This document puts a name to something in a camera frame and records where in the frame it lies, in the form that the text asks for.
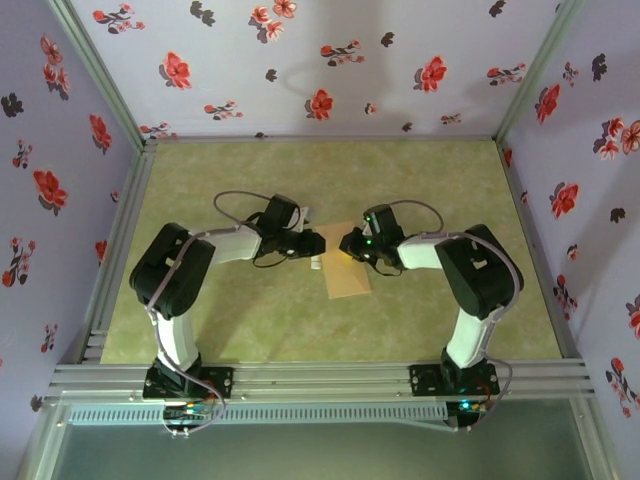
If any tan paper envelope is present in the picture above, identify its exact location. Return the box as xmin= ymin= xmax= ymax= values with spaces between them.
xmin=313 ymin=219 xmax=373 ymax=301

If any thin black right gripper wire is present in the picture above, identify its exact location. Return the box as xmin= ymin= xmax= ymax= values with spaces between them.
xmin=372 ymin=257 xmax=404 ymax=278

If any thin black gripper wire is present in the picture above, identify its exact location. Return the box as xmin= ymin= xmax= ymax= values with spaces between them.
xmin=372 ymin=257 xmax=404 ymax=278
xmin=251 ymin=249 xmax=287 ymax=269

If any thin black left gripper wire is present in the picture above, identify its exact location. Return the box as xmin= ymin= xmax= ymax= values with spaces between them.
xmin=251 ymin=249 xmax=287 ymax=269

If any grey right arm cable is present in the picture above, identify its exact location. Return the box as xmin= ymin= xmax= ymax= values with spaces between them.
xmin=387 ymin=199 xmax=517 ymax=434

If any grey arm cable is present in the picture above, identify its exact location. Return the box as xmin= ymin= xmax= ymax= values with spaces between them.
xmin=387 ymin=199 xmax=517 ymax=434
xmin=146 ymin=190 xmax=275 ymax=437

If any grey left arm cable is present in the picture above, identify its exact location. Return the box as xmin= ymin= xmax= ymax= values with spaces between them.
xmin=146 ymin=190 xmax=275 ymax=437

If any thin aluminium frame rail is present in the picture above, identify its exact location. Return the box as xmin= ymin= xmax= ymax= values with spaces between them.
xmin=144 ymin=132 xmax=501 ymax=145

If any wide aluminium frame beam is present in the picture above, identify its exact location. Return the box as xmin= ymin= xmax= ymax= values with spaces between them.
xmin=47 ymin=357 xmax=596 ymax=401

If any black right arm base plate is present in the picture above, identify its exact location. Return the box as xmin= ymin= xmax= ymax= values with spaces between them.
xmin=408 ymin=363 xmax=501 ymax=399

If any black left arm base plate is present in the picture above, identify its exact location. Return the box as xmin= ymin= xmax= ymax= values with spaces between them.
xmin=143 ymin=364 xmax=235 ymax=401

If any stacked aluminium side rail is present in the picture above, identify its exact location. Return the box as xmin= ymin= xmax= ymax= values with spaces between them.
xmin=79 ymin=142 xmax=160 ymax=364

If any slotted grey cable duct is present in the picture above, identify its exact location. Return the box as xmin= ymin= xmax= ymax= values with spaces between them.
xmin=67 ymin=402 xmax=449 ymax=426

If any thin aluminium side rail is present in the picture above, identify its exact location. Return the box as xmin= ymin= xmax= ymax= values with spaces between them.
xmin=496 ymin=139 xmax=585 ymax=360

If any aluminium frame post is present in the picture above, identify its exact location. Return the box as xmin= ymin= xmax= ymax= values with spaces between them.
xmin=492 ymin=0 xmax=587 ymax=146
xmin=45 ymin=0 xmax=151 ymax=151

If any short aluminium frame leg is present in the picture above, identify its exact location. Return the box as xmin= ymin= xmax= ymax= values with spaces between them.
xmin=569 ymin=398 xmax=615 ymax=480
xmin=17 ymin=402 xmax=69 ymax=480

